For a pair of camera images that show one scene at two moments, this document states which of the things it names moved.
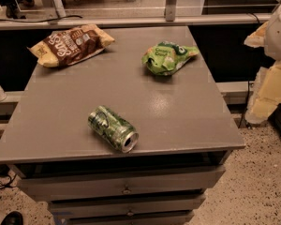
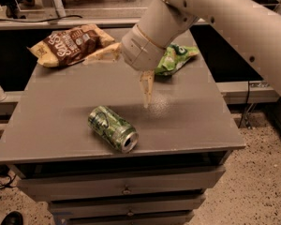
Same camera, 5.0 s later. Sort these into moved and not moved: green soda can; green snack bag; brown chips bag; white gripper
Moved: white gripper
Not moved: green snack bag; brown chips bag; green soda can
